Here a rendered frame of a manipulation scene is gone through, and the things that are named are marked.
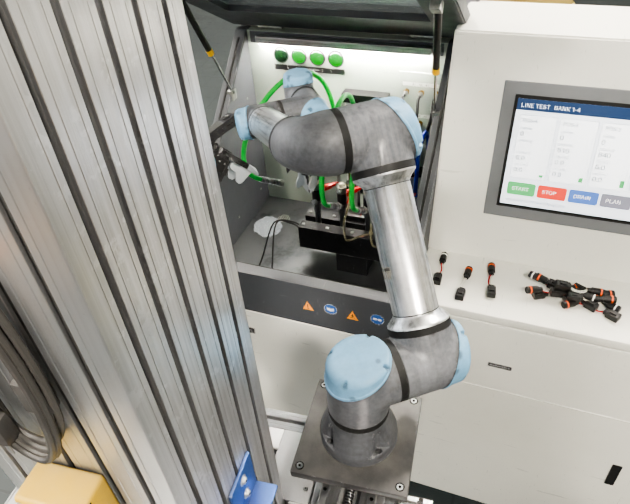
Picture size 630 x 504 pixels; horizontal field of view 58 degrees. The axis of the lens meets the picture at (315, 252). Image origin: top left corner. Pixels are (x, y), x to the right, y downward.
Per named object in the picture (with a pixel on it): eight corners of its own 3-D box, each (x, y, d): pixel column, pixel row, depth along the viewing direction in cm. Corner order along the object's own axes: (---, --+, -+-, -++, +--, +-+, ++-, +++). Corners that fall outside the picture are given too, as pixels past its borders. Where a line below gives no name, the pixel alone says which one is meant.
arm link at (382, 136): (384, 393, 111) (318, 115, 106) (454, 370, 114) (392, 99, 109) (408, 412, 99) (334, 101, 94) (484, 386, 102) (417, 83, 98)
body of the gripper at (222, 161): (212, 176, 156) (174, 157, 149) (227, 148, 156) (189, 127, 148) (223, 183, 150) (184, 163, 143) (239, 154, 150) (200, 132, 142)
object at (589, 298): (521, 305, 145) (525, 289, 142) (525, 277, 153) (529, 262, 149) (620, 324, 138) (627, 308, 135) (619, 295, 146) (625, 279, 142)
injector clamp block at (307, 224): (301, 263, 186) (297, 226, 176) (312, 244, 193) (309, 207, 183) (404, 283, 176) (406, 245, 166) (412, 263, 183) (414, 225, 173)
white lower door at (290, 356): (231, 424, 226) (197, 300, 182) (233, 419, 227) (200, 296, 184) (391, 472, 206) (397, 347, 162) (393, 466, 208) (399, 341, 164)
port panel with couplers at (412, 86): (394, 167, 186) (396, 75, 166) (396, 161, 188) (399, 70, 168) (434, 172, 182) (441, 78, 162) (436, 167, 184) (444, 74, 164)
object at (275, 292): (202, 299, 182) (192, 261, 171) (208, 290, 185) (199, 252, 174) (393, 344, 163) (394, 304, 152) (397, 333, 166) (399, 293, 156)
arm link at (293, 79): (287, 82, 137) (277, 69, 143) (291, 123, 144) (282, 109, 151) (318, 75, 139) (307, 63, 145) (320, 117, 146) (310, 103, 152)
